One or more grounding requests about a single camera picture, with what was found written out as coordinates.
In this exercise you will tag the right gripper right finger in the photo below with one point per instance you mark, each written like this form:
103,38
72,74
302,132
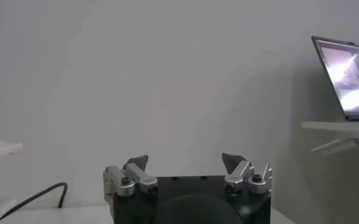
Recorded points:
243,176

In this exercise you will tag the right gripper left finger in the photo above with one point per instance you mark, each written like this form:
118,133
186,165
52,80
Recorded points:
133,178

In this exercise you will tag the white side table with laptop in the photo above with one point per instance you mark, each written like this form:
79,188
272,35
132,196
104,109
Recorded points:
334,126

